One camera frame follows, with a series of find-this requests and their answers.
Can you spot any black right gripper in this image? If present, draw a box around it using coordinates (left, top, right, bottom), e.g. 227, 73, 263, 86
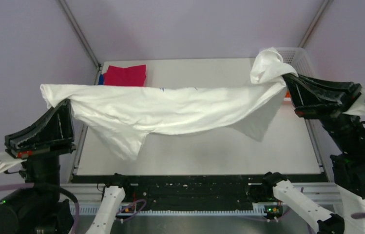
279, 67, 361, 152

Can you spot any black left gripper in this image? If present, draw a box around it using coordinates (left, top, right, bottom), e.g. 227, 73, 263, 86
7, 94, 78, 204

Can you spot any white printed t-shirt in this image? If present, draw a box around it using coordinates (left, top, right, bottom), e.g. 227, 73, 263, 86
40, 48, 298, 160

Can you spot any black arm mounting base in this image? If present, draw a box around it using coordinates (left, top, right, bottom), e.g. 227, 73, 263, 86
71, 173, 328, 212

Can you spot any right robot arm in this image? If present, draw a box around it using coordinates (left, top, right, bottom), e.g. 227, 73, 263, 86
255, 74, 365, 234

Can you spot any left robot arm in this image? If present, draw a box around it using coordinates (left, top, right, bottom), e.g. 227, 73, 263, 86
0, 99, 79, 234

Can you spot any white plastic basket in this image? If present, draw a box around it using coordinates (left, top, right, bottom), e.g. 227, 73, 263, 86
276, 47, 318, 78

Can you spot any folded blue t-shirt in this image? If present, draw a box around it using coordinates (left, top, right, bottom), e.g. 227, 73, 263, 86
97, 74, 104, 85

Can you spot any folded magenta t-shirt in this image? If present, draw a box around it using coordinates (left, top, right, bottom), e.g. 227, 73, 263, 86
103, 65, 147, 87

